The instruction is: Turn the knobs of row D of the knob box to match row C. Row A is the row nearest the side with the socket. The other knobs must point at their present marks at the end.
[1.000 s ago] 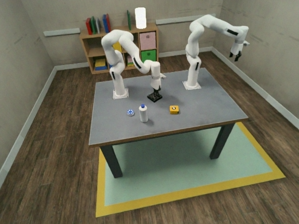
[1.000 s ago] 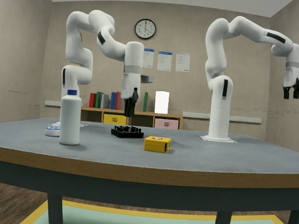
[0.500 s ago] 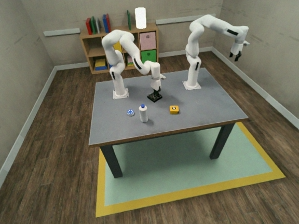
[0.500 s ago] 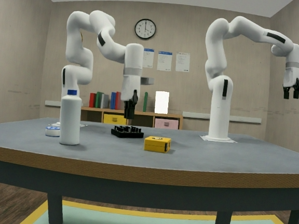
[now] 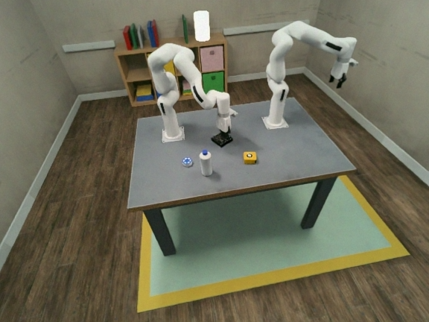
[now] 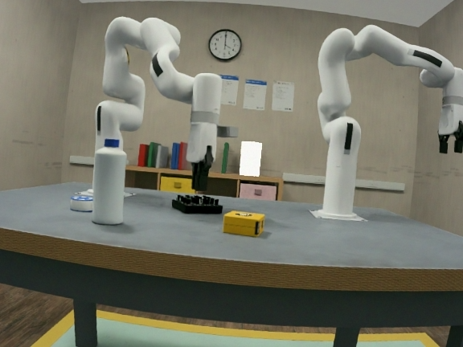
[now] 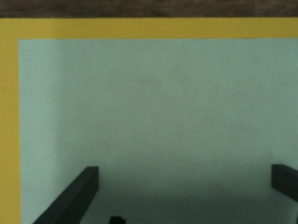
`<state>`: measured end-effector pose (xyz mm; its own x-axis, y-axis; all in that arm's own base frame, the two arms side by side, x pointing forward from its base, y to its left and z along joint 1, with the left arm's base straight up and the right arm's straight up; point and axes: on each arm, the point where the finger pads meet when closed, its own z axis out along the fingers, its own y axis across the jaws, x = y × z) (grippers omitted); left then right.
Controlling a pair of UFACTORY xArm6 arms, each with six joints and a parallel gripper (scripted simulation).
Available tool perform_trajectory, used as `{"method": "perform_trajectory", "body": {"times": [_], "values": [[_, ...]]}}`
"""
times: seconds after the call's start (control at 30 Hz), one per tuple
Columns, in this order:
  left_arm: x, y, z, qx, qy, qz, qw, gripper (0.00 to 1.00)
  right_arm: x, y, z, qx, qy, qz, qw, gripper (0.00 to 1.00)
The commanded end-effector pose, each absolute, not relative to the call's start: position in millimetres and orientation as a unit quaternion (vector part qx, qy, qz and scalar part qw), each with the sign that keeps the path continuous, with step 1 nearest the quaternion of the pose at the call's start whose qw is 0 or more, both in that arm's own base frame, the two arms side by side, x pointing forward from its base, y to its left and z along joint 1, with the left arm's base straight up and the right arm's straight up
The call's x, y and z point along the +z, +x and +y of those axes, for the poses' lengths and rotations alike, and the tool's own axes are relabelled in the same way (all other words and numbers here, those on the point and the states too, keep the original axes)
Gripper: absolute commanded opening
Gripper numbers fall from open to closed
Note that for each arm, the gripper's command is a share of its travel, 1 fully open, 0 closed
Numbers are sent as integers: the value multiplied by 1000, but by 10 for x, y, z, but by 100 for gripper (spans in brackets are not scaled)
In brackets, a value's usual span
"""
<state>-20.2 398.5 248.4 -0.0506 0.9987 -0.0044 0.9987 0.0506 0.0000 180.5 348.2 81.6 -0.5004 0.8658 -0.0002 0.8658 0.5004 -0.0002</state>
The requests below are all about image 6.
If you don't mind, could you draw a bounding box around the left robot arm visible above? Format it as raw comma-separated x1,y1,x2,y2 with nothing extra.
318,25,463,218

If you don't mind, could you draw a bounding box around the black knob box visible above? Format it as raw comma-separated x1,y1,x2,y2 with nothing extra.
172,194,223,214

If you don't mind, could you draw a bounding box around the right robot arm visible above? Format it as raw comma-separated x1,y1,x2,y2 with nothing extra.
95,17,239,153

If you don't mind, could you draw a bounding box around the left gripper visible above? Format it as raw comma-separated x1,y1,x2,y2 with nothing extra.
438,104,463,153

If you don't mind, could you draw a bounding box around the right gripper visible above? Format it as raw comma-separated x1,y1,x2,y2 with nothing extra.
186,122,219,191

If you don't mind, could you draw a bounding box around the white plastic bottle with blue cap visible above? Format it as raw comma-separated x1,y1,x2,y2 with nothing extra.
92,139,126,225

